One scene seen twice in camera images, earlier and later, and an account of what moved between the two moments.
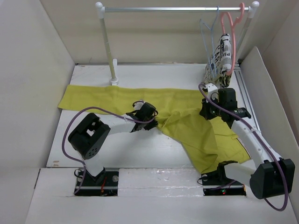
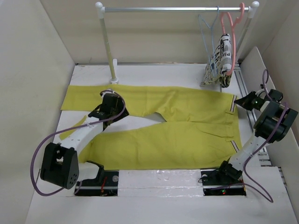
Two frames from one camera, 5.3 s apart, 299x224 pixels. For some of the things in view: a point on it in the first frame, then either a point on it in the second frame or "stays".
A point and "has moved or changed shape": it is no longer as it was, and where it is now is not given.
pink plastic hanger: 233,32 stays
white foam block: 159,181 stays
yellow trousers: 214,142 has moved or changed shape
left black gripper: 151,125 -> 123,115
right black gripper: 204,111 -> 244,101
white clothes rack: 102,10 stays
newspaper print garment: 219,66 stays
